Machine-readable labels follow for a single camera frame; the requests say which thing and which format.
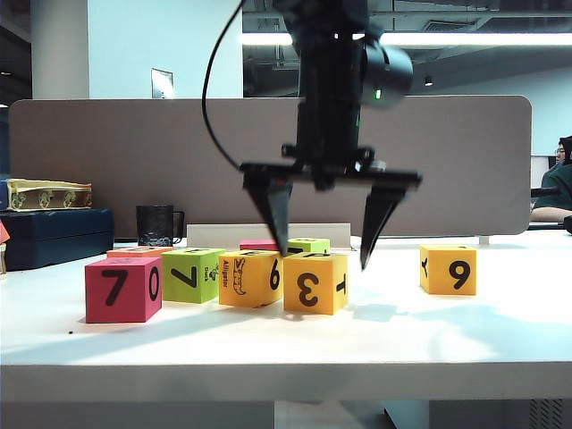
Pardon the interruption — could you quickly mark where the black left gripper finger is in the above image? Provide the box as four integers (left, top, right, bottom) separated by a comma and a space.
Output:
358, 182, 419, 272
243, 174, 295, 259

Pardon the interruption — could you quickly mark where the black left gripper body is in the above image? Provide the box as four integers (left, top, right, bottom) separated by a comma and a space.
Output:
239, 103, 424, 193

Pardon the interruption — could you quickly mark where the yellow foam block Alligator 6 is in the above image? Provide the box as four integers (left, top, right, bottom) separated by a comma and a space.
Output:
218, 249, 287, 308

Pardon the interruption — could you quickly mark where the yellow foam block 3 T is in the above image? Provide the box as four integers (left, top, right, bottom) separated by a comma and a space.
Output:
282, 251, 350, 316

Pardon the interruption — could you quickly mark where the green foam block Duck 7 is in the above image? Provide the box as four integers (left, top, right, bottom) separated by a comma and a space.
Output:
161, 247, 227, 305

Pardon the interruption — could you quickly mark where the orange foam block number 2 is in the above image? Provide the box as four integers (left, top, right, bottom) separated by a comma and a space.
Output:
105, 246, 174, 260

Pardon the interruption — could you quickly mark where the large pink block 7 0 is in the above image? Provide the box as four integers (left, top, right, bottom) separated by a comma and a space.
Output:
84, 257, 164, 324

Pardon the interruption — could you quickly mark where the small pink foam block 0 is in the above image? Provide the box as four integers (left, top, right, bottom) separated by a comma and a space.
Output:
239, 239, 281, 252

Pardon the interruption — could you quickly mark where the green foam block N 7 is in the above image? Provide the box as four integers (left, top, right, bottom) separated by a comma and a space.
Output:
285, 237, 332, 255

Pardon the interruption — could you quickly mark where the yellow foam block Y 9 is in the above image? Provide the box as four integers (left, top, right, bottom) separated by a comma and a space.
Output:
418, 244, 478, 297

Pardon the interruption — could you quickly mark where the black mug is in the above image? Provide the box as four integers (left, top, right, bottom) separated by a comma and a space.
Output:
136, 205, 186, 249

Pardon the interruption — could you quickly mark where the brown grey desk divider panel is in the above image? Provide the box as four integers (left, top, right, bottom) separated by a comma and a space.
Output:
8, 95, 534, 238

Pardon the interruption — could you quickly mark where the background computer monitor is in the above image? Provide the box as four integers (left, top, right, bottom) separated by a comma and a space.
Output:
531, 156, 551, 190

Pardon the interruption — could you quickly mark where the seated person in dark top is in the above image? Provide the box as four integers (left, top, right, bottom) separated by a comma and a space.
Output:
531, 135, 572, 223

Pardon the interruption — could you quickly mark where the dark blue hard case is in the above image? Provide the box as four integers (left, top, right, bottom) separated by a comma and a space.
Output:
0, 207, 116, 273

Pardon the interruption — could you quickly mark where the gold ornate gift box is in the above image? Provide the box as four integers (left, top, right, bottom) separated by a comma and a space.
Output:
7, 178, 94, 212

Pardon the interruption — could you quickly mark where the dark grey vented cabinet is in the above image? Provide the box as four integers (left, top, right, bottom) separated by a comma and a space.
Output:
428, 399, 572, 429

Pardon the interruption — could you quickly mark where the white round column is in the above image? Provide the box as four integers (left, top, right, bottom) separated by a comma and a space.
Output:
30, 0, 91, 101

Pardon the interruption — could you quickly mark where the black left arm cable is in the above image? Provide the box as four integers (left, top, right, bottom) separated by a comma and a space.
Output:
200, 0, 246, 171

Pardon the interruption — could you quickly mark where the framed wall sign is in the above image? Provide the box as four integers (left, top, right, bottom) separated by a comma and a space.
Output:
150, 67, 175, 100

